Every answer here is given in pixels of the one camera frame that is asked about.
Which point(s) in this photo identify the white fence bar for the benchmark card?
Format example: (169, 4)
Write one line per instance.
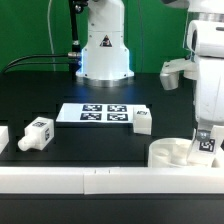
(60, 180)
(4, 137)

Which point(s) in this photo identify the white left fence bar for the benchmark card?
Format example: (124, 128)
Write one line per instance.
(4, 137)

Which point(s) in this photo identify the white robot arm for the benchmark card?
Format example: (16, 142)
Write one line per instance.
(105, 59)

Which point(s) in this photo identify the white marker sheet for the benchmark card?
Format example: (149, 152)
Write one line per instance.
(96, 112)

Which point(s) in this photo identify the white front fence bar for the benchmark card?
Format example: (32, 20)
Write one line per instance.
(60, 180)

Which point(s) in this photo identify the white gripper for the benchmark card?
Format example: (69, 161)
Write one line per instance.
(205, 40)

